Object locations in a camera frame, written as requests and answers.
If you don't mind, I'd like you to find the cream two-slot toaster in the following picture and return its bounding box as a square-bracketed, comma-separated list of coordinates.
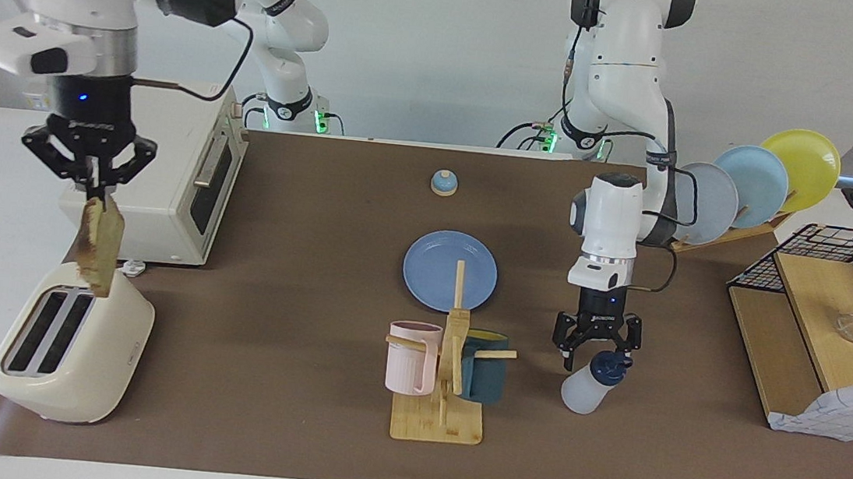
[0, 253, 160, 431]

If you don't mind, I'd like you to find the brown table mat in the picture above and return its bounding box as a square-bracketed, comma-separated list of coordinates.
[0, 104, 853, 479]

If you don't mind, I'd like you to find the toasted bread slice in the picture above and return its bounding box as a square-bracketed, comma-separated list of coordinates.
[73, 195, 128, 299]

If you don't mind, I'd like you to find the white toaster oven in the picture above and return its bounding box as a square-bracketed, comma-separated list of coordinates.
[54, 69, 254, 271]

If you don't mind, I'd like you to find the pink ribbed mug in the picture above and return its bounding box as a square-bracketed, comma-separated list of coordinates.
[383, 319, 444, 398]

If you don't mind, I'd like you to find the wooden shelf with wire frame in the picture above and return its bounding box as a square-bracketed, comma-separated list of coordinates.
[714, 216, 853, 438]

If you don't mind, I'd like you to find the white checkered cloth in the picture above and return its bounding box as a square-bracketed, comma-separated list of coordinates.
[767, 372, 853, 443]

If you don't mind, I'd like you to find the wooden mug tree stand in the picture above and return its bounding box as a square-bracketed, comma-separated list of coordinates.
[376, 254, 527, 450]

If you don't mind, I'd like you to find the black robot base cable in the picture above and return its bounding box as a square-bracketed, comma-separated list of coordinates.
[496, 98, 569, 156]
[238, 91, 348, 139]

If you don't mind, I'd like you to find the wooden plate rack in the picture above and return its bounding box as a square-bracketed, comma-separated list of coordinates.
[668, 199, 794, 264]

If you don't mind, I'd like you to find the dark teal mug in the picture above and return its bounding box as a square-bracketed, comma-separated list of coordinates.
[456, 328, 511, 406]

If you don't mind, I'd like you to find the pale grey plate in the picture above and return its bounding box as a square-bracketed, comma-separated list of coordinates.
[668, 160, 742, 248]

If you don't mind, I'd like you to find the periwinkle blue dinner plate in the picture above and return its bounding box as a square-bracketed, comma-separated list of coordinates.
[399, 226, 502, 317]

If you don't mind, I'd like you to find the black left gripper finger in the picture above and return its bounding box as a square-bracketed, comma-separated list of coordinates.
[607, 312, 644, 364]
[549, 311, 592, 373]

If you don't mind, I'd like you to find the light blue plate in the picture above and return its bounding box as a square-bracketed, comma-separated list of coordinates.
[710, 143, 793, 233]

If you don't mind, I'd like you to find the translucent squeeze bottle navy cap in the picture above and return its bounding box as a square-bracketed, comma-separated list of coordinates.
[559, 345, 634, 418]

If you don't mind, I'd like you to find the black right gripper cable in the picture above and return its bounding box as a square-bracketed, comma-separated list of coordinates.
[134, 5, 257, 106]

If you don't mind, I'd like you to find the yellow plate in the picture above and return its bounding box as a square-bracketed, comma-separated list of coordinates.
[755, 125, 844, 218]

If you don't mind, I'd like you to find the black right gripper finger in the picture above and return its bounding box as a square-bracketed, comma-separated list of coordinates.
[16, 122, 103, 202]
[96, 132, 160, 203]

